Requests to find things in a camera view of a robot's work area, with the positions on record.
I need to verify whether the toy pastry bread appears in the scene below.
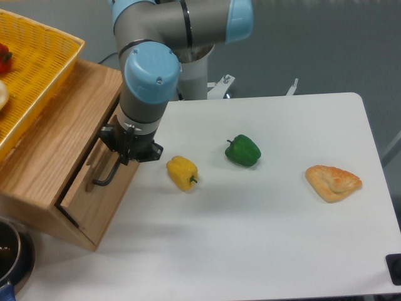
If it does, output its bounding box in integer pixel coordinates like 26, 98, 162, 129
305, 165, 363, 203

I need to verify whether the black cable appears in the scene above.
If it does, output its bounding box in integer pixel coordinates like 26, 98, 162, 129
98, 52, 118, 65

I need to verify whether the green toy bell pepper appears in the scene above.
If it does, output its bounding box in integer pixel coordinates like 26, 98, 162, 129
224, 134, 261, 167

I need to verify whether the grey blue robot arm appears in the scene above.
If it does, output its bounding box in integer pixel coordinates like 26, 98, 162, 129
100, 1, 254, 164

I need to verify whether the wooden top drawer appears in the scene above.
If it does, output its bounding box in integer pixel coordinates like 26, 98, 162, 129
59, 139, 139, 250

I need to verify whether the yellow toy bell pepper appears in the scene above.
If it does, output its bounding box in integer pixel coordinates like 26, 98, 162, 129
166, 156, 198, 191

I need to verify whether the red toy bell pepper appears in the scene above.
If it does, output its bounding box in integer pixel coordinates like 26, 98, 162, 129
0, 44, 13, 73

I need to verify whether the black table corner device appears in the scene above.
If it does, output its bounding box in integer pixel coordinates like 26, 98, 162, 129
385, 253, 401, 286

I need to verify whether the yellow plastic basket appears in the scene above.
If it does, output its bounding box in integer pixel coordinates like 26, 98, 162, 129
1, 10, 85, 158

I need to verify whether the black drawer handle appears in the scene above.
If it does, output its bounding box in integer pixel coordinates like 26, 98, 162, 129
91, 156, 121, 187

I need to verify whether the dark metal pot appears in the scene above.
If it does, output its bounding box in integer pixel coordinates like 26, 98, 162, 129
1, 218, 35, 300

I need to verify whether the white round toy food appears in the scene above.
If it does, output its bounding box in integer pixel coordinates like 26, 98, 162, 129
0, 80, 9, 109

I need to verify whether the wooden drawer cabinet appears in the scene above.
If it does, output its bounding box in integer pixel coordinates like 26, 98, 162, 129
1, 60, 122, 249

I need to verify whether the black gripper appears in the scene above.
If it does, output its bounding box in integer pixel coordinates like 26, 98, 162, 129
99, 122, 164, 166

